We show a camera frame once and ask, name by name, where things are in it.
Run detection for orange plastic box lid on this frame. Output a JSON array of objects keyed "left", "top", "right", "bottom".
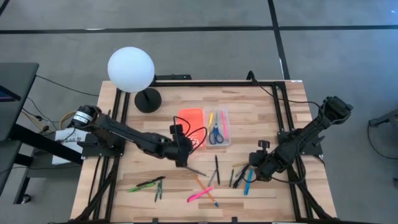
[{"left": 178, "top": 107, "right": 208, "bottom": 151}]

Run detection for blue highlighter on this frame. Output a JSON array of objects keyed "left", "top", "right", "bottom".
[{"left": 243, "top": 168, "right": 254, "bottom": 197}]

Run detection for white printed paper box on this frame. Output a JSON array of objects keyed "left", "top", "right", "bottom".
[{"left": 51, "top": 127, "right": 90, "bottom": 166}]

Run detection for clear plastic supply box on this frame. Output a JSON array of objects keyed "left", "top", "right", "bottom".
[{"left": 203, "top": 107, "right": 233, "bottom": 148}]

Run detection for dark side desk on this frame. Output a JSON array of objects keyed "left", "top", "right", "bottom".
[{"left": 0, "top": 62, "right": 85, "bottom": 205}]

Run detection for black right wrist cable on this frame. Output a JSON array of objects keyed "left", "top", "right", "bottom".
[{"left": 248, "top": 160, "right": 308, "bottom": 185}]

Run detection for green highlighter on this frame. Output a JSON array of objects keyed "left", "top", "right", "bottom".
[{"left": 126, "top": 182, "right": 157, "bottom": 193}]

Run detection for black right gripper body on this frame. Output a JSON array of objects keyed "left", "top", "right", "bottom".
[{"left": 248, "top": 149, "right": 282, "bottom": 183}]

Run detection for black power strip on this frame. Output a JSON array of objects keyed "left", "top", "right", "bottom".
[{"left": 154, "top": 73, "right": 193, "bottom": 81}]

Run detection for long grey pen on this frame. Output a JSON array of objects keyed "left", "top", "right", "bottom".
[{"left": 185, "top": 166, "right": 208, "bottom": 177}]

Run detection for black pen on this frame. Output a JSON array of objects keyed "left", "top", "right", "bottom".
[{"left": 215, "top": 154, "right": 221, "bottom": 186}]

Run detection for white globe lamp black base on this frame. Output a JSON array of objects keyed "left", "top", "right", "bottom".
[{"left": 107, "top": 46, "right": 162, "bottom": 114}]

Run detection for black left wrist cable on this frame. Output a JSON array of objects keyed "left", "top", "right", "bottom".
[{"left": 172, "top": 116, "right": 208, "bottom": 154}]

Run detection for yellow floor cable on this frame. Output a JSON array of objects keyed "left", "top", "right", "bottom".
[{"left": 58, "top": 110, "right": 78, "bottom": 130}]

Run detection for grey marker pen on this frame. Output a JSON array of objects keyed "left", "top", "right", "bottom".
[{"left": 206, "top": 169, "right": 218, "bottom": 188}]

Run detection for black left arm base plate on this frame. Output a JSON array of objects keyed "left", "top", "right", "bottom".
[{"left": 77, "top": 133, "right": 126, "bottom": 158}]

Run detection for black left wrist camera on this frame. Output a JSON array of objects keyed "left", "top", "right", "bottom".
[{"left": 169, "top": 123, "right": 185, "bottom": 137}]

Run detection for grey floor stand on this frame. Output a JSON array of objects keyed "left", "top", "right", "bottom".
[{"left": 368, "top": 108, "right": 398, "bottom": 128}]

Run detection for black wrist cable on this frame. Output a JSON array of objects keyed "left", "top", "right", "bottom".
[
  {"left": 248, "top": 160, "right": 308, "bottom": 185},
  {"left": 172, "top": 116, "right": 208, "bottom": 154}
]

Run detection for long black frame cable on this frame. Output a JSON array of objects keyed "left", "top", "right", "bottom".
[{"left": 247, "top": 70, "right": 324, "bottom": 125}]

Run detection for blue handled scissors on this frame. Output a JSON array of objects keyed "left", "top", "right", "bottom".
[{"left": 208, "top": 110, "right": 225, "bottom": 146}]

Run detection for pink highlighter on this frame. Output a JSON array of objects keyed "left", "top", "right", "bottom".
[
  {"left": 220, "top": 111, "right": 229, "bottom": 141},
  {"left": 187, "top": 185, "right": 215, "bottom": 203}
]

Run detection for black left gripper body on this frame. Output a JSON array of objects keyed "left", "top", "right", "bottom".
[{"left": 162, "top": 136, "right": 195, "bottom": 166}]

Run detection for black floor cable bundle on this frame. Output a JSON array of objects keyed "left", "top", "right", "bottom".
[{"left": 21, "top": 96, "right": 62, "bottom": 135}]

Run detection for dark laptop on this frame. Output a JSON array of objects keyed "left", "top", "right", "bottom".
[{"left": 0, "top": 85, "right": 22, "bottom": 103}]

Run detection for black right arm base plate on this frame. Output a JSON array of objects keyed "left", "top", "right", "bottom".
[{"left": 277, "top": 130, "right": 324, "bottom": 158}]

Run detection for dark marker pen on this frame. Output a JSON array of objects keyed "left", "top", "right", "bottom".
[
  {"left": 233, "top": 164, "right": 251, "bottom": 190},
  {"left": 136, "top": 175, "right": 167, "bottom": 188}
]

